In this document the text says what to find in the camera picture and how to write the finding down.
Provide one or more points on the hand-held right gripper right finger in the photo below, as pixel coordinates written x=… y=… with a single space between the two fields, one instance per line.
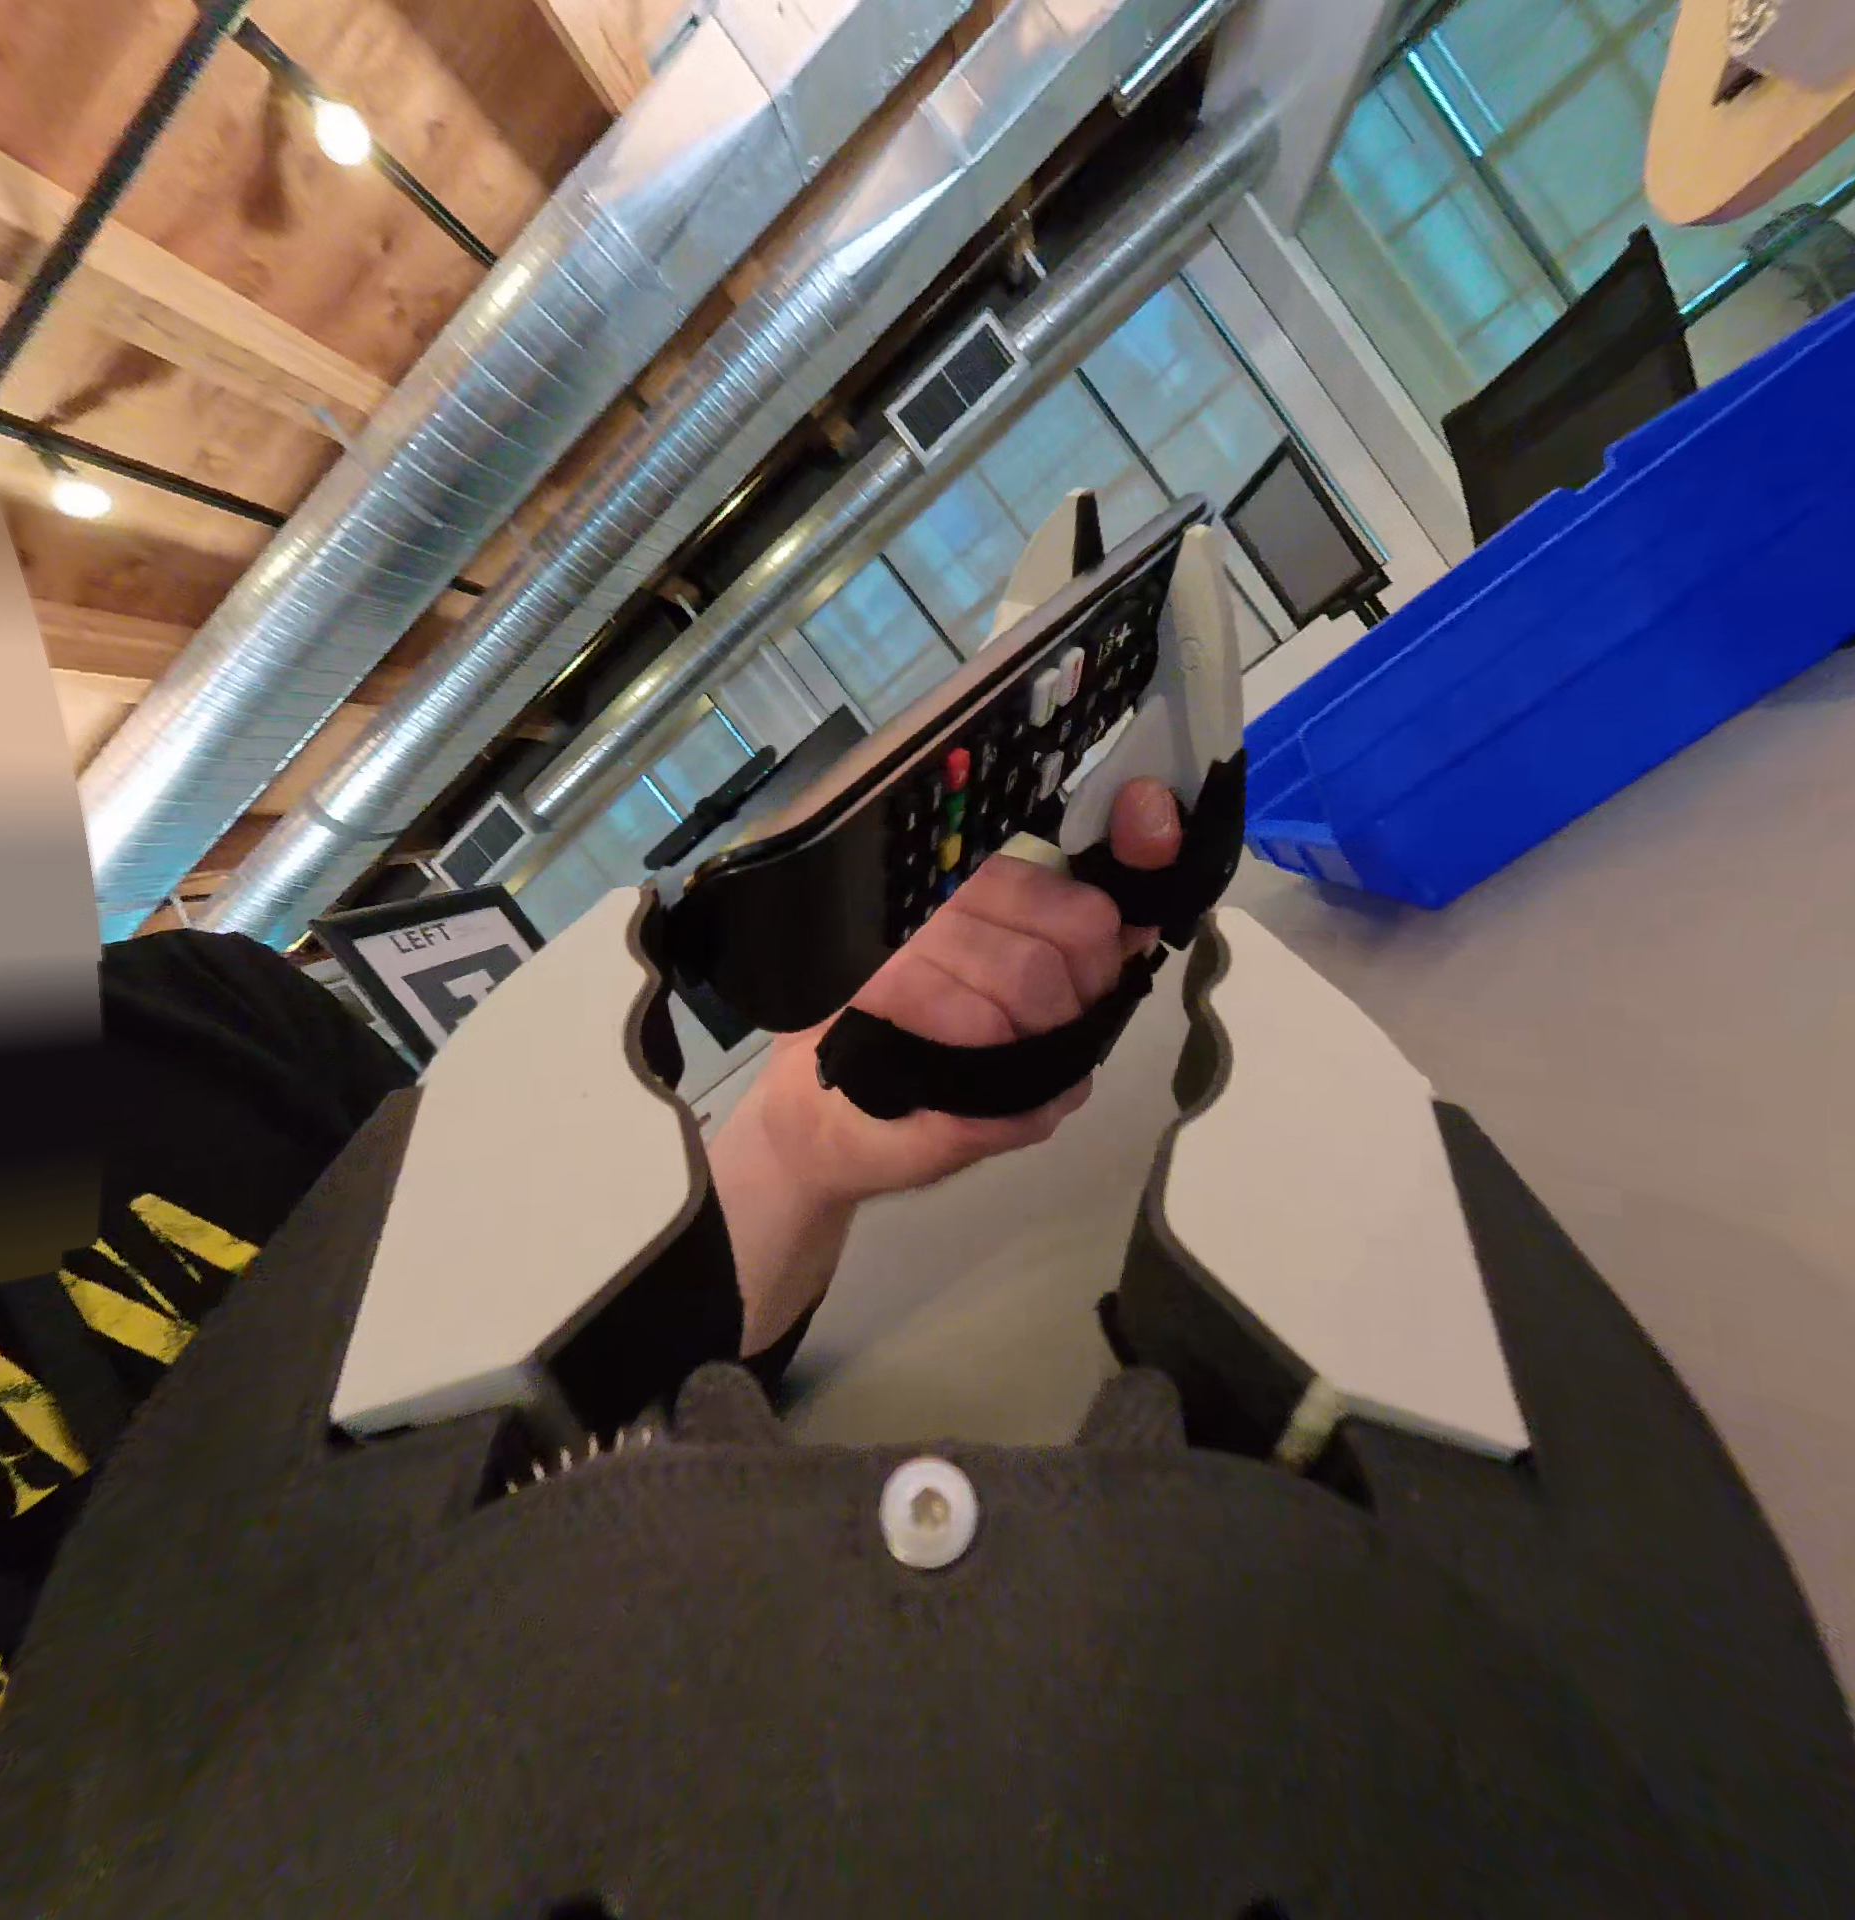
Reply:
x=1318 y=1200

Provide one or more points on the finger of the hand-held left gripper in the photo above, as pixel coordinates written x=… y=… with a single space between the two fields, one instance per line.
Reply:
x=1201 y=659
x=1046 y=564

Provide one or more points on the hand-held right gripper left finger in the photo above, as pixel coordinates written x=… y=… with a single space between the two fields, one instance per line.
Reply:
x=521 y=1200

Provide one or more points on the blue plastic bin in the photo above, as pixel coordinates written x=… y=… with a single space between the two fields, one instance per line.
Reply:
x=1543 y=707

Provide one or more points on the black remote control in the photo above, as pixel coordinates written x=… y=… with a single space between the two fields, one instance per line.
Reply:
x=794 y=940

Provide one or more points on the person's left forearm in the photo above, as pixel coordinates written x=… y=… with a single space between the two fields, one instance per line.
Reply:
x=784 y=1262

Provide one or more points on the person's left hand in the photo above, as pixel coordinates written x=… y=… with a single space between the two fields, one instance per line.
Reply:
x=1002 y=960

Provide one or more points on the dark framed screen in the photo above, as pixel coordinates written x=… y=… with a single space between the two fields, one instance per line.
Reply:
x=1302 y=535

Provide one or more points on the white vent grille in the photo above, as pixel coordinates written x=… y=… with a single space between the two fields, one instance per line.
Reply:
x=485 y=844
x=957 y=385

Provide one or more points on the framed checker marker sign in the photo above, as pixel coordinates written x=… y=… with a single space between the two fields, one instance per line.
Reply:
x=448 y=960

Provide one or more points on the person's black yellow shirt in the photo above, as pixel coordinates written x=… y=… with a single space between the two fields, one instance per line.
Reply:
x=253 y=1052

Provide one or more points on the black mounted bar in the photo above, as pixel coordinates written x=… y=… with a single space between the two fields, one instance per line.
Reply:
x=712 y=812

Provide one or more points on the black monitor back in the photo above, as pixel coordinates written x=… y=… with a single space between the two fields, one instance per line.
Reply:
x=1573 y=408

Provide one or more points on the wooden board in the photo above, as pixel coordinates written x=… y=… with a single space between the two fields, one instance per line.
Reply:
x=1707 y=166

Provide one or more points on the round ceiling light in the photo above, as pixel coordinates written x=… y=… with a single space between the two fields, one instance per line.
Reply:
x=340 y=132
x=79 y=495

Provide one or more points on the black ceiling pipe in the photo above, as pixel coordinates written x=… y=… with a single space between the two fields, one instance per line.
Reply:
x=100 y=194

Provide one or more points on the silver spiral duct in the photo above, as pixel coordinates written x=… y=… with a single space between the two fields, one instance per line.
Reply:
x=745 y=632
x=464 y=451
x=688 y=510

